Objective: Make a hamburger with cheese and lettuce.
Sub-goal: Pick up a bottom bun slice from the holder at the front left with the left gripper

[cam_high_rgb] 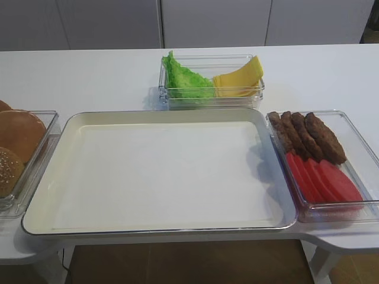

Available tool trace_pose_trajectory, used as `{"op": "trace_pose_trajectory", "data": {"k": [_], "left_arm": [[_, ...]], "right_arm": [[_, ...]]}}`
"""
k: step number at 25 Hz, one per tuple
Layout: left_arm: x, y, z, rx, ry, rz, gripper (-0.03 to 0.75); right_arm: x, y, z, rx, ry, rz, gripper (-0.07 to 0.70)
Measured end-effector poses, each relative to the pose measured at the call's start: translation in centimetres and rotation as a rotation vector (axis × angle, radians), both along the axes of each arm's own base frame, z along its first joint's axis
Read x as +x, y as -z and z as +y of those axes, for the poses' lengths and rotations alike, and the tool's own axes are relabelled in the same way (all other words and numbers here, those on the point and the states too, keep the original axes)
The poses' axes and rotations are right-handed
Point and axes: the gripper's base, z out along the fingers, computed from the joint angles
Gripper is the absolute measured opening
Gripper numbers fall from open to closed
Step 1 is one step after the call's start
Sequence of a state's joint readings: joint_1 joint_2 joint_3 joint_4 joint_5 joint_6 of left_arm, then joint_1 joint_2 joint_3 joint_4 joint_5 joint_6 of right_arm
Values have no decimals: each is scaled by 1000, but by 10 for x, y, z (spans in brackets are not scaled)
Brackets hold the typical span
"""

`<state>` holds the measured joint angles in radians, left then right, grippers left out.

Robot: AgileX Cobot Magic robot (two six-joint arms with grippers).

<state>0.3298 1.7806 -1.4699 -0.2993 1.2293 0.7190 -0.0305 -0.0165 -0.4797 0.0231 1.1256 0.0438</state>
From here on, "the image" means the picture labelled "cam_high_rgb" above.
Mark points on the plain brown bun bottom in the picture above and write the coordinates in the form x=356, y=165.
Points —
x=21, y=133

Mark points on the clear bin lettuce and cheese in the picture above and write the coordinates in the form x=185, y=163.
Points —
x=209, y=67

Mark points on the green lettuce leaf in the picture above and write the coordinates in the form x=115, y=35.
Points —
x=183, y=83

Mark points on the yellow cheese slices stack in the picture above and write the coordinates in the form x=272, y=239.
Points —
x=241, y=82

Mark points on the large white serving tray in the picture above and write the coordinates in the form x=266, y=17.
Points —
x=204, y=170

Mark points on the brown meat patty leftmost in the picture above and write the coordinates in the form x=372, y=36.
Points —
x=279, y=129

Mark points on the brown meat patty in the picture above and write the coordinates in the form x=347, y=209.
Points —
x=325, y=139
x=310, y=144
x=294, y=136
x=279, y=129

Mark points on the red tomato slice leftmost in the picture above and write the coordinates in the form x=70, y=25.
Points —
x=307, y=195

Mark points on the red tomato slice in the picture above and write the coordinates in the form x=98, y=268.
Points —
x=338, y=187
x=316, y=178
x=307, y=195
x=317, y=198

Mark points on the brown meat patty rightmost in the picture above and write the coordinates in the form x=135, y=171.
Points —
x=325, y=139

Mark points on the clear bin patties and tomato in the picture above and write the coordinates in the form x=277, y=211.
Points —
x=361, y=168

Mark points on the red tomato slice rightmost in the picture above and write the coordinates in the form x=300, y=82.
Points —
x=338, y=187

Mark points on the white table leg right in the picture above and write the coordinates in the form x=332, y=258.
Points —
x=321, y=263

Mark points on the sesame top bun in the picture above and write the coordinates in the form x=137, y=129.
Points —
x=11, y=169

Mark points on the rear brown bun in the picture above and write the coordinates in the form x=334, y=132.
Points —
x=4, y=106

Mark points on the clear bin with buns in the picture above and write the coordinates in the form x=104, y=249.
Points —
x=16, y=203

